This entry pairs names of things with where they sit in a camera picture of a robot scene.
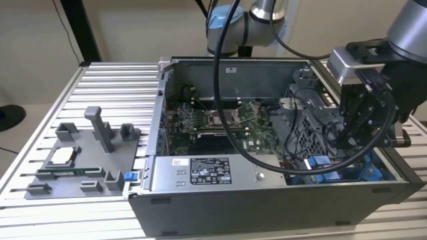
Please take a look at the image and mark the silver power supply unit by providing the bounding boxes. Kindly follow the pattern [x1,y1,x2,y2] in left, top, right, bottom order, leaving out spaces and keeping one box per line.
[150,154,288,192]

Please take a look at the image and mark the hard disk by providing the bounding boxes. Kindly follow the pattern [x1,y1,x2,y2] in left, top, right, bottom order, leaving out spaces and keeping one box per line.
[308,153,382,173]

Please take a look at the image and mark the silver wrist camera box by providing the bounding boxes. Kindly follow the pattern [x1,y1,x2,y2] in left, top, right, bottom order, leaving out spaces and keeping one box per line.
[326,46,387,86]

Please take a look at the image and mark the black graphics card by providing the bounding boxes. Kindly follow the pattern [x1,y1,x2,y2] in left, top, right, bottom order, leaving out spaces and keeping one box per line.
[191,132,240,155]

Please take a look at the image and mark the black upright post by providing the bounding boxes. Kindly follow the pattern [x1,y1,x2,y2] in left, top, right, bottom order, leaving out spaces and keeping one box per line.
[55,0,103,63]

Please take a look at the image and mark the thin black cable bundle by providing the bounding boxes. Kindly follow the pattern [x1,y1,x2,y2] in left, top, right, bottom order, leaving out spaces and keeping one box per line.
[195,0,218,18]

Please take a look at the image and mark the green motherboard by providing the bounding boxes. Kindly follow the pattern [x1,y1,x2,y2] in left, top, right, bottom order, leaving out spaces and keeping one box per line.
[164,98,291,157]

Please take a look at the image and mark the dark grey open PC case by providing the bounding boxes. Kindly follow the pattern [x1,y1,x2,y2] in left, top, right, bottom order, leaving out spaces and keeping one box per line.
[122,56,427,238]

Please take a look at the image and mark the black disk wire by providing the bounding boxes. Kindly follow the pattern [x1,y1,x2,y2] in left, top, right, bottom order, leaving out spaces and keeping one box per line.
[323,121,342,156]
[283,87,335,161]

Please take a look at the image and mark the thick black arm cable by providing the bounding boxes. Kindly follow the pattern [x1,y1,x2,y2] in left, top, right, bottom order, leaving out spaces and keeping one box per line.
[212,0,398,175]

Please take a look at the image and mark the grey perforated disk bay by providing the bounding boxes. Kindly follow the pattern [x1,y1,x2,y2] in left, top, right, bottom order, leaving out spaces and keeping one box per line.
[270,82,344,161]

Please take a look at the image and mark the CPU socket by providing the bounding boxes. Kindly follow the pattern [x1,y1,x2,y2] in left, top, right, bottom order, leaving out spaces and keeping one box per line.
[207,109,242,127]

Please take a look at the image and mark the black round stand base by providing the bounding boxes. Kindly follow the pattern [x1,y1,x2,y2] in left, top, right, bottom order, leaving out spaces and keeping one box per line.
[0,104,27,132]

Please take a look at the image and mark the blue drive carrier tab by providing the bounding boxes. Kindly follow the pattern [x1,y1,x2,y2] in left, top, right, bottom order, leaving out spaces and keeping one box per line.
[315,171,342,183]

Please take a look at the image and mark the black RAM slot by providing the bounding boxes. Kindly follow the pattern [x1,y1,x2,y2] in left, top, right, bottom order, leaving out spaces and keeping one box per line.
[196,97,242,110]

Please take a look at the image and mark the thin black camera cable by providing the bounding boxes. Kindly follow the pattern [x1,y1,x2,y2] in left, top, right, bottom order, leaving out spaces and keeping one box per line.
[266,12,334,60]

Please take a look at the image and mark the grey case hinge bracket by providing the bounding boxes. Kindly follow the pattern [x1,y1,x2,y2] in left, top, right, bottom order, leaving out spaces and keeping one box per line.
[158,56,175,74]

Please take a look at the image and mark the silver CPU chip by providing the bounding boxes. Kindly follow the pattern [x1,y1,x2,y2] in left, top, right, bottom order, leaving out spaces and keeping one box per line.
[50,147,76,165]

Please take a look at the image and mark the grey plastic parts rack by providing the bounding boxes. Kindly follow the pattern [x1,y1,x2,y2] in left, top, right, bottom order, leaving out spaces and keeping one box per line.
[24,106,143,201]

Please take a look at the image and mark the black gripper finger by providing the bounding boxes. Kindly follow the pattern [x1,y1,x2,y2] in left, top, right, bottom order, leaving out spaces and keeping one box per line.
[350,112,390,149]
[335,107,360,150]

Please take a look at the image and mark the thin black wall cable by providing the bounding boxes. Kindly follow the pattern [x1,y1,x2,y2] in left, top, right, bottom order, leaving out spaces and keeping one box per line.
[52,0,87,67]

